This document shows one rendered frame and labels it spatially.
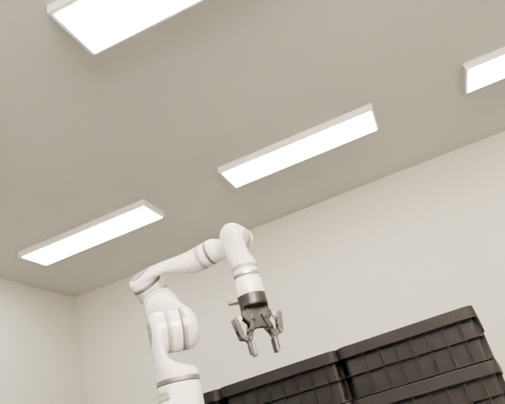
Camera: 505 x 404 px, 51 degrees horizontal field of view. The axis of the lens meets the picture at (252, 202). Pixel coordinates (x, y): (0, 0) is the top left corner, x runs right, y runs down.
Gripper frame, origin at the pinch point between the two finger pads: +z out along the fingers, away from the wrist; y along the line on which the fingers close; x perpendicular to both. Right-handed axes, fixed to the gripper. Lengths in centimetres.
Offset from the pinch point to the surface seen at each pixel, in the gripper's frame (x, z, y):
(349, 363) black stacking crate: -23.0, 10.7, 8.8
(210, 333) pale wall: 363, -91, 102
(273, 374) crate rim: -11.5, 8.2, -4.3
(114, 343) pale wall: 432, -113, 21
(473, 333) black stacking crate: -41, 12, 27
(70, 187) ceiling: 220, -177, -23
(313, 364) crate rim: -18.3, 8.6, 2.5
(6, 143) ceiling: 162, -177, -62
